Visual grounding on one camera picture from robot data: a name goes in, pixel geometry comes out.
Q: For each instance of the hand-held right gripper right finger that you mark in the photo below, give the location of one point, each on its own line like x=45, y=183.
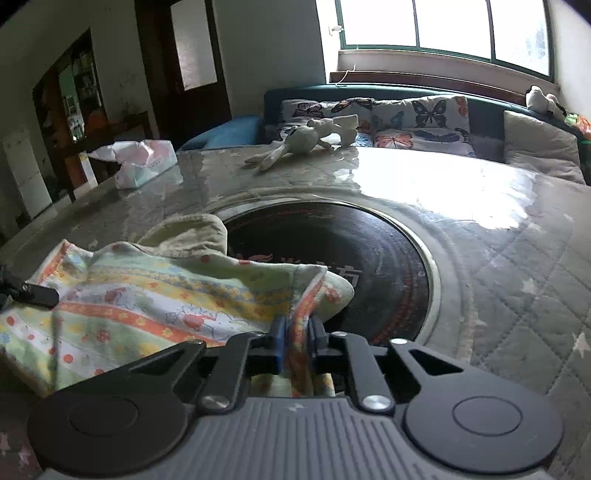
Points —
x=318, y=345

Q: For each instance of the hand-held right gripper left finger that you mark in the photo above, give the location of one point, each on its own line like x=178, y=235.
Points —
x=278, y=339

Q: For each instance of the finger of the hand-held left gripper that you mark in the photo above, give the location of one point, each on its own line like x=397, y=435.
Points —
x=32, y=291

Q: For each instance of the round black induction cooktop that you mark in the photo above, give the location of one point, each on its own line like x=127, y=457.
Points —
x=351, y=249

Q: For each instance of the white refrigerator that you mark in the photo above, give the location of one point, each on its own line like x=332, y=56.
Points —
x=27, y=175

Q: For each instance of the soft tissue pack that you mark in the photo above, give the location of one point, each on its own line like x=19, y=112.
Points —
x=143, y=161

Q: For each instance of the white plush rabbit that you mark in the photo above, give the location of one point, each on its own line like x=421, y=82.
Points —
x=300, y=138

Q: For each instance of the dark wooden shelf cabinet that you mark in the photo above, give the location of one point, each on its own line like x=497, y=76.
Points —
x=74, y=92

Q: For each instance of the butterfly print cushion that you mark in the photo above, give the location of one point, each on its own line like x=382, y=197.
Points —
x=425, y=141
x=429, y=113
x=318, y=110

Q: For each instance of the dark wooden door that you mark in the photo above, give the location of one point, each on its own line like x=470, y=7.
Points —
x=184, y=60

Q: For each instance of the teal sofa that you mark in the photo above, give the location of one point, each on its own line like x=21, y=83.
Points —
x=485, y=122

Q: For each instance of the grey cushion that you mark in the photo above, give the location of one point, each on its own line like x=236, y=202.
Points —
x=540, y=143

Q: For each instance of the small white plush toy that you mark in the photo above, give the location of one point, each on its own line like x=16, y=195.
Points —
x=542, y=99

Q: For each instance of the green framed window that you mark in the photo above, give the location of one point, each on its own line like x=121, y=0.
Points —
x=443, y=27

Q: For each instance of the colourful toys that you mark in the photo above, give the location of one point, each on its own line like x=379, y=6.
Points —
x=581, y=125

